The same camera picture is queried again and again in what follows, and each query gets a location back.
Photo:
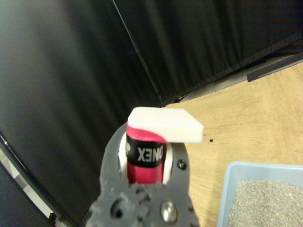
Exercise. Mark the blue litter tray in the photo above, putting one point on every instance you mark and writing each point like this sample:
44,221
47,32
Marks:
227,189

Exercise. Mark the black curtain stand foot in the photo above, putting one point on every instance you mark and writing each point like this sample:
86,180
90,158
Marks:
272,69

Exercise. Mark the black curtain stand pole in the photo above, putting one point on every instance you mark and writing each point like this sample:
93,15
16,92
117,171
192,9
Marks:
137,50
35,177

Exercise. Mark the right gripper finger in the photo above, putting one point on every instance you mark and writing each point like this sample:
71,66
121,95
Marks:
109,170

